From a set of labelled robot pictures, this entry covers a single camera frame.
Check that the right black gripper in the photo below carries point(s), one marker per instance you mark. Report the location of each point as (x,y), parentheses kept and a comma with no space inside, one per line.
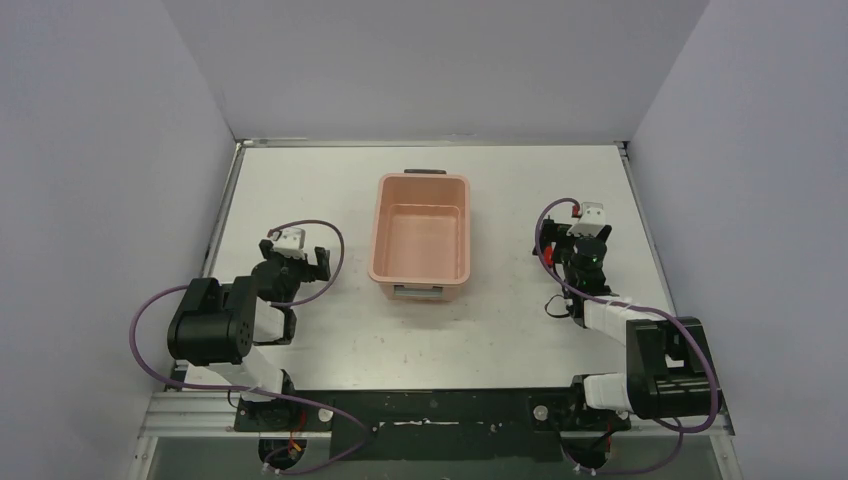
(556,232)

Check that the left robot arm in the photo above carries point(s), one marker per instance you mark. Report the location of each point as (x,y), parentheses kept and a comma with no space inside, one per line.
(222,326)

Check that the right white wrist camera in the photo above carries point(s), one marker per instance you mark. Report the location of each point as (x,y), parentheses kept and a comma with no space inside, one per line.
(589,220)

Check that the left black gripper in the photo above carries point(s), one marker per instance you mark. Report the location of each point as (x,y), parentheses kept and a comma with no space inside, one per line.
(294,263)

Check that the pink plastic bin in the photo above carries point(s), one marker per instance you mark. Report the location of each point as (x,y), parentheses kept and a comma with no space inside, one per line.
(421,239)

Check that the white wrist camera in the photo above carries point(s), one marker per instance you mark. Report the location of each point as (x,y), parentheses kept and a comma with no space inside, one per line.
(589,220)
(289,243)

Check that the aluminium frame rail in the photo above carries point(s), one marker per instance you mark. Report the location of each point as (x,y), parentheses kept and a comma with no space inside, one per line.
(210,415)

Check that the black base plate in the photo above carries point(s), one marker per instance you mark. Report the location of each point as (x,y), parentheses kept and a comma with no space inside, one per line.
(540,424)

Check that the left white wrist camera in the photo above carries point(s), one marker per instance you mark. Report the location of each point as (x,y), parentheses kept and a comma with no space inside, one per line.
(289,243)

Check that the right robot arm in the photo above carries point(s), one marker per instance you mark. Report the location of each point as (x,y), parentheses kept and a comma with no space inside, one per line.
(668,368)

